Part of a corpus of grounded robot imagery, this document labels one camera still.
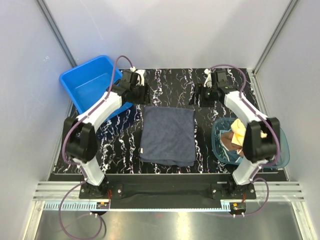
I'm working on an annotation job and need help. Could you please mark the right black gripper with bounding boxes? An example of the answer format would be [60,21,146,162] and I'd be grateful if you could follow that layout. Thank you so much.
[188,83,217,108]

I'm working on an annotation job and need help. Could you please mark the dark grey-blue towel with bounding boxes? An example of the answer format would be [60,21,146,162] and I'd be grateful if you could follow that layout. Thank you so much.
[139,106,196,167]

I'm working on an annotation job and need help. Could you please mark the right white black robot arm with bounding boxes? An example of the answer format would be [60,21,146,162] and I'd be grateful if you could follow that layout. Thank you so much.
[190,69,281,199]

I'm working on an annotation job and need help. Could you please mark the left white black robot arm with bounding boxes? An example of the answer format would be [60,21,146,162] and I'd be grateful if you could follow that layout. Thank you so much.
[61,67,150,198]

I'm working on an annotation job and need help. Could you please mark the translucent teal plastic basket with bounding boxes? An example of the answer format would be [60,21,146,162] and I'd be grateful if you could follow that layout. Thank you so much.
[211,117,290,169]

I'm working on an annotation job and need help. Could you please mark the brown towel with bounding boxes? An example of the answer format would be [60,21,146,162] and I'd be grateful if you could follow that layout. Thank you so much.
[220,131,244,157]

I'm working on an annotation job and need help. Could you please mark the yellow towel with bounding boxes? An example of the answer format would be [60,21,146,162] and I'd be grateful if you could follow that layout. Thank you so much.
[230,118,268,146]

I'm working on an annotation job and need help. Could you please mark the blue plastic bin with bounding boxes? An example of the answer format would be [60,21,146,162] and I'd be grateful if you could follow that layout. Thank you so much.
[59,54,133,122]

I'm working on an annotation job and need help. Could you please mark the right small connector board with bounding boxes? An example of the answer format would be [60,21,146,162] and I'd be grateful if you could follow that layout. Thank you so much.
[231,202,247,211]

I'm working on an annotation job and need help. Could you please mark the small connector board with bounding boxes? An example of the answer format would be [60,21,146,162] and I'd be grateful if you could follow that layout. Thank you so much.
[231,202,247,211]
[96,201,110,210]

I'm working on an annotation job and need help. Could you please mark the left small connector board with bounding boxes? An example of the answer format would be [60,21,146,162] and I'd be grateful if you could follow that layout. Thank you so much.
[96,201,110,210]

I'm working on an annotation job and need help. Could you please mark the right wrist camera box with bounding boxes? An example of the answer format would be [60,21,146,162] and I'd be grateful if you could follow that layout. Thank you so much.
[203,68,213,88]

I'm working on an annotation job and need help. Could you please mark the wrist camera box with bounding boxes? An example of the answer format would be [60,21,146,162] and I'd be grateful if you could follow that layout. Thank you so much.
[130,67,147,86]
[203,68,213,88]

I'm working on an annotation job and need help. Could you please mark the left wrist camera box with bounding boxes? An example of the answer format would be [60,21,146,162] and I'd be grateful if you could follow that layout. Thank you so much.
[130,67,147,86]

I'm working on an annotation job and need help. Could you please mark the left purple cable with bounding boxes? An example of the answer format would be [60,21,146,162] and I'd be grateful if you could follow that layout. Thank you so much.
[57,55,136,238]

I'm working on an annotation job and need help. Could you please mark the purple cable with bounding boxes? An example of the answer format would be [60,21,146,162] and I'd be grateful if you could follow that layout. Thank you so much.
[207,63,279,216]
[57,55,136,238]

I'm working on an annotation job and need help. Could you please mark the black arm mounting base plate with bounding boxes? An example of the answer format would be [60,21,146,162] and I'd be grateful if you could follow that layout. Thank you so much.
[79,173,257,200]

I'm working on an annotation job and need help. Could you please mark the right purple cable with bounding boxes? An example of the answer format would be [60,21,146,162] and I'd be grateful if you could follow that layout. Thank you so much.
[207,63,279,216]

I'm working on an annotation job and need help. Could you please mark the left aluminium frame post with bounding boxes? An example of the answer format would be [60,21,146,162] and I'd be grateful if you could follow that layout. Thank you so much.
[35,0,77,68]

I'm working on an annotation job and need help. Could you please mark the aluminium frame post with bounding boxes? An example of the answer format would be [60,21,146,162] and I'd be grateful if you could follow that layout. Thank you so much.
[252,0,300,75]
[35,0,77,68]

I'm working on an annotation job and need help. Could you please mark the right aluminium frame post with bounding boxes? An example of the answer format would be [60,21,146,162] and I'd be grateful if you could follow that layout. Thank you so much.
[252,0,300,75]

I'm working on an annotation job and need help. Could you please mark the aluminium front rail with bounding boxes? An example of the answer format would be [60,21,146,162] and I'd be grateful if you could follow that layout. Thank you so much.
[33,181,305,212]

